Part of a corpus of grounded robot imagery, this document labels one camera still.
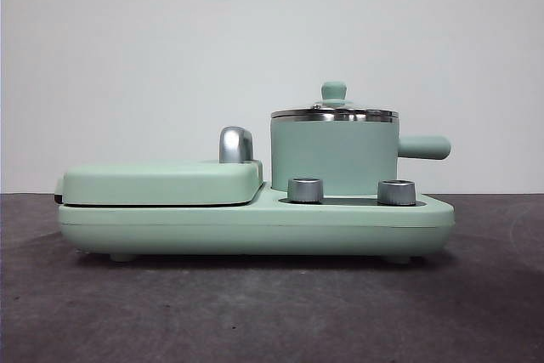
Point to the glass lid with green knob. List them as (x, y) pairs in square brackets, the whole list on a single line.
[(334, 90)]

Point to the silver control knob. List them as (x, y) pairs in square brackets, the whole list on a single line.
[(305, 189), (396, 192)]

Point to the mint green griddle cover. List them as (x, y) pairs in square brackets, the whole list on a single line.
[(157, 182)]

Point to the mint green breakfast machine base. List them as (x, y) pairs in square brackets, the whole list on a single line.
[(170, 227)]

